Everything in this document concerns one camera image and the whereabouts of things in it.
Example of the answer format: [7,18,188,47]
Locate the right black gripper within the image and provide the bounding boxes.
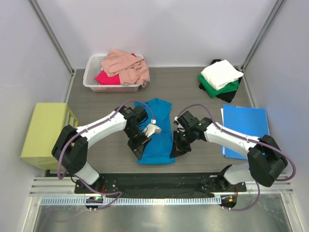
[170,129,195,159]

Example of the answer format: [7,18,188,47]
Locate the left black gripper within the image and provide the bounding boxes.
[124,126,152,160]

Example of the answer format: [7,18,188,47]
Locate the blue t shirt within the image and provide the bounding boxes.
[137,98,175,165]

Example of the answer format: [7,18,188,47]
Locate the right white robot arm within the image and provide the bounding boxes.
[170,111,288,191]

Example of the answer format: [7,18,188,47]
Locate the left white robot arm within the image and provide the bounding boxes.
[51,105,161,193]

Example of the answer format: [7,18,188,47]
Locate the green folded t shirt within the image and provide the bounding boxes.
[198,74,239,98]

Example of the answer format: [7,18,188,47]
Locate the red t shirt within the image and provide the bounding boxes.
[95,50,137,85]

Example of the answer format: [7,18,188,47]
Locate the pink t shirt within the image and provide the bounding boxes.
[101,50,150,87]

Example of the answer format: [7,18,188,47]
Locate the blue folder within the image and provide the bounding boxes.
[220,103,270,160]

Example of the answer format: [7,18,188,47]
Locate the white folded t shirt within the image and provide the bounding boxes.
[201,59,244,90]

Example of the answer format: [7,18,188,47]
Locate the yellow green box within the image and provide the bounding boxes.
[21,102,79,170]

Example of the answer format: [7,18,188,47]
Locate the white plastic basket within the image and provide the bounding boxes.
[83,54,140,92]

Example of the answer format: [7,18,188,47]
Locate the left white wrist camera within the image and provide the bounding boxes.
[143,119,162,137]

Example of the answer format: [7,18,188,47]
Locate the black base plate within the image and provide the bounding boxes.
[44,169,247,209]

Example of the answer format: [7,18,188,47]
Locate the white slotted cable duct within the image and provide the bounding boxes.
[41,195,221,206]

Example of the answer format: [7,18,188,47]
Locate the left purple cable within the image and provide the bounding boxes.
[56,99,156,210]

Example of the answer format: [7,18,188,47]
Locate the purple cable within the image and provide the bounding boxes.
[178,104,297,212]
[56,99,156,210]

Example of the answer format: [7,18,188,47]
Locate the aluminium rail frame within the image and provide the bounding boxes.
[30,174,293,199]

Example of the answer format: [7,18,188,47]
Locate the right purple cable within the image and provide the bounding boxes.
[178,104,297,212]

